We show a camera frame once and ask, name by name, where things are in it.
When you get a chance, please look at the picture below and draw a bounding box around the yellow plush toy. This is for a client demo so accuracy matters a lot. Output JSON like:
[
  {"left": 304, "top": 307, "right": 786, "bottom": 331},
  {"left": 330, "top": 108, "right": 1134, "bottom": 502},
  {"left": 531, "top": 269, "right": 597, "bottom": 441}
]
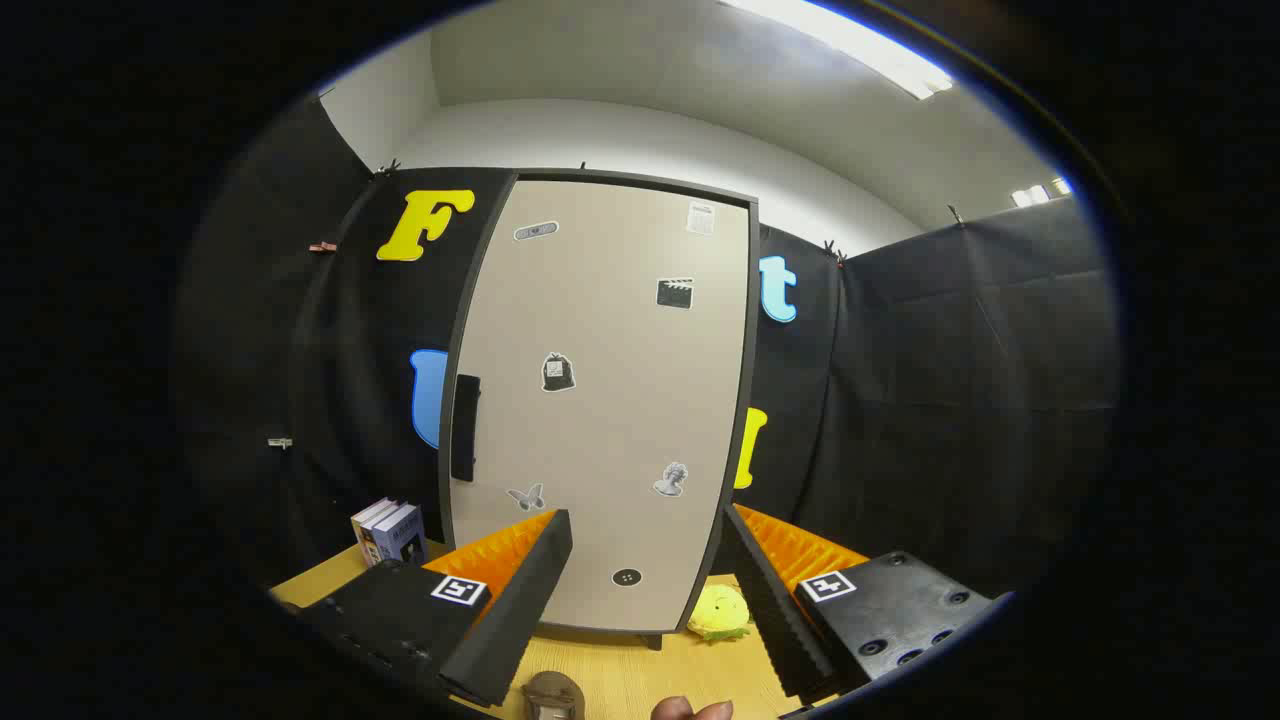
[{"left": 686, "top": 584, "right": 752, "bottom": 643}]

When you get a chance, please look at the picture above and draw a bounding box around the grey shoe cabinet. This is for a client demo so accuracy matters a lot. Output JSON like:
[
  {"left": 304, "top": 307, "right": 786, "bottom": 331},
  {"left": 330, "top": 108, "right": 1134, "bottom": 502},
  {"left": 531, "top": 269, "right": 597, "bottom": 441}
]
[{"left": 437, "top": 168, "right": 762, "bottom": 652}]

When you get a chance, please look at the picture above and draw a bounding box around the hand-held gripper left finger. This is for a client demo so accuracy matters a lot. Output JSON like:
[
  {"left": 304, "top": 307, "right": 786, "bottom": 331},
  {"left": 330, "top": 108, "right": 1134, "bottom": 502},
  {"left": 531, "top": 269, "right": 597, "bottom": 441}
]
[{"left": 300, "top": 508, "right": 574, "bottom": 709}]

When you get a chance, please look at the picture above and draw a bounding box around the white cover book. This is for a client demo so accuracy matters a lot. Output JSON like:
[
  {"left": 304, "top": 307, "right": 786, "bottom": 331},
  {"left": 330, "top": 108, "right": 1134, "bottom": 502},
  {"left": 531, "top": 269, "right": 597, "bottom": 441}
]
[{"left": 350, "top": 497, "right": 399, "bottom": 561}]

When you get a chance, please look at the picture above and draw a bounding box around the brown fuzzy shoe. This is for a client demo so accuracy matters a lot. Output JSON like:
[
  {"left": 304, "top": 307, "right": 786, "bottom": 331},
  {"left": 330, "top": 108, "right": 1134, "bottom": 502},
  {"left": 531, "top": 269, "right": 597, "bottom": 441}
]
[{"left": 522, "top": 672, "right": 587, "bottom": 720}]

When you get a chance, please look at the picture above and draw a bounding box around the beige shoe cabinet door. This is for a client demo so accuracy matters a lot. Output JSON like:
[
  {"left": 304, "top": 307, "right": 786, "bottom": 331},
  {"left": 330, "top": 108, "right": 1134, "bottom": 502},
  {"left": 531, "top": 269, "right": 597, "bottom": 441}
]
[{"left": 447, "top": 179, "right": 752, "bottom": 634}]

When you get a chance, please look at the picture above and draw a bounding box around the black backdrop cloth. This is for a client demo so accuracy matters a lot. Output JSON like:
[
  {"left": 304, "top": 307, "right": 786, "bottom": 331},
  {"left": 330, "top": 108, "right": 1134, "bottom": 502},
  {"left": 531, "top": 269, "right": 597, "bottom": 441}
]
[{"left": 175, "top": 95, "right": 1121, "bottom": 601}]

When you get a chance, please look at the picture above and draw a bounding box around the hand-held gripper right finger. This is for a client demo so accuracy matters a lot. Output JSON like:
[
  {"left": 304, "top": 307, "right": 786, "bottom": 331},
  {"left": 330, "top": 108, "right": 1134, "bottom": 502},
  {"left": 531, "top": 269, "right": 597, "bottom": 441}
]
[{"left": 722, "top": 503, "right": 1001, "bottom": 699}]

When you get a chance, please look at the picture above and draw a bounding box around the blue cover book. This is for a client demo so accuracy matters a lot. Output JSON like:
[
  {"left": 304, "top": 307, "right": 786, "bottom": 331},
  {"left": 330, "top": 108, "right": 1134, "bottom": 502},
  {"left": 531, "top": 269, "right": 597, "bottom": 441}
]
[{"left": 371, "top": 503, "right": 430, "bottom": 568}]

